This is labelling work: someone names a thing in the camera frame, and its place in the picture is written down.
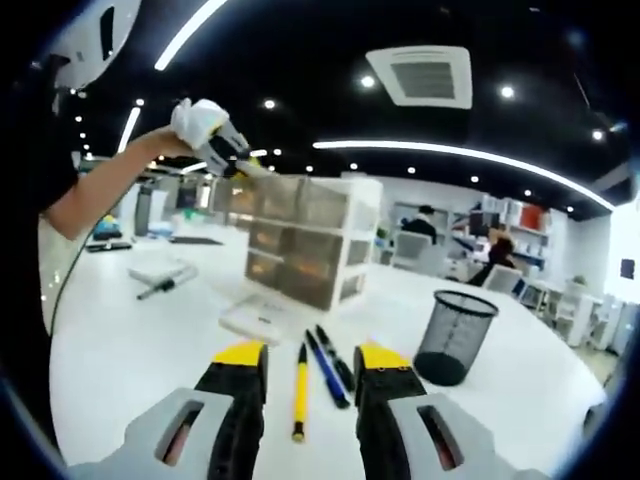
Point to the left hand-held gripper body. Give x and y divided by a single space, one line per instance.
200 120

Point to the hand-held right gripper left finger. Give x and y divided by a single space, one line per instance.
165 435

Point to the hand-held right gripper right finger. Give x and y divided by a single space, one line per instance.
450 435

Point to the black pen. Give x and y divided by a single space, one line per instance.
337 360

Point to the blue pen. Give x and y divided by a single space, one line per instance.
327 372

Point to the black marker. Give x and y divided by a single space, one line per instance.
165 287

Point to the yellow pen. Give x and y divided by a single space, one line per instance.
301 390

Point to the white desk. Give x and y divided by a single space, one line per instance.
150 350

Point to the small green object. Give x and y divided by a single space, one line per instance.
190 215

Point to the black flat mat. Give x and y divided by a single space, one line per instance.
197 240

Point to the curved ceiling light strip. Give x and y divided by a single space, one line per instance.
450 150
190 30

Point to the grey bottle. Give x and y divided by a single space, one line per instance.
142 210

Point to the black mesh pen holder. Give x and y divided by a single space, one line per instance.
452 340

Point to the white drawer organizer brown drawers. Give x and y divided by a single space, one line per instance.
300 240

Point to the white worn device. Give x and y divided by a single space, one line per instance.
90 45

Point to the teal yellow object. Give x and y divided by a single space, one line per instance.
107 227

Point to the white spiral notepad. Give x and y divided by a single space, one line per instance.
252 320

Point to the ceiling air conditioner vent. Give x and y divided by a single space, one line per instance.
425 75

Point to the person's black shirt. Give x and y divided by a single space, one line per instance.
25 250

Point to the red storage box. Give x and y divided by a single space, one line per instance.
531 217

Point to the white wall shelf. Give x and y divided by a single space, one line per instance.
500 235

